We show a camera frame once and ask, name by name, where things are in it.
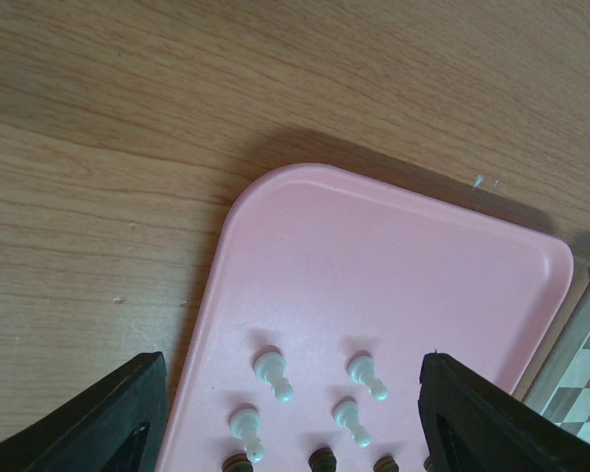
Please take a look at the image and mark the pink plastic tray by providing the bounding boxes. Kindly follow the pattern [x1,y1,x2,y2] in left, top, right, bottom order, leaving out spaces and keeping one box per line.
[157,165,573,471]

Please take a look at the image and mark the black chess piece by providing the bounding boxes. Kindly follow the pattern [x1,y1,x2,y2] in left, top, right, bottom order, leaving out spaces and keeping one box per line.
[221,453,254,472]
[373,455,399,472]
[308,446,337,472]

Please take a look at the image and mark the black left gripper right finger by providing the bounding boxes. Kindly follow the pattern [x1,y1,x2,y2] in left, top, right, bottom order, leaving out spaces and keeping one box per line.
[418,352,590,471]

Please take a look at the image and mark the white pawn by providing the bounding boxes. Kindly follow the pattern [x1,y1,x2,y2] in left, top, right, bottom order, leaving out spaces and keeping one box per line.
[253,351,294,402]
[332,400,371,448]
[229,408,266,463]
[347,354,388,401]

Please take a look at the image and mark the wooden chessboard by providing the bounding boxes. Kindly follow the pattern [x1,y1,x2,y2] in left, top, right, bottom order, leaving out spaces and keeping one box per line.
[514,265,590,443]

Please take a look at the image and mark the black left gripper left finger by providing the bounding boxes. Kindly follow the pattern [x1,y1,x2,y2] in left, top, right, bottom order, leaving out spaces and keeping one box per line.
[0,352,168,471]

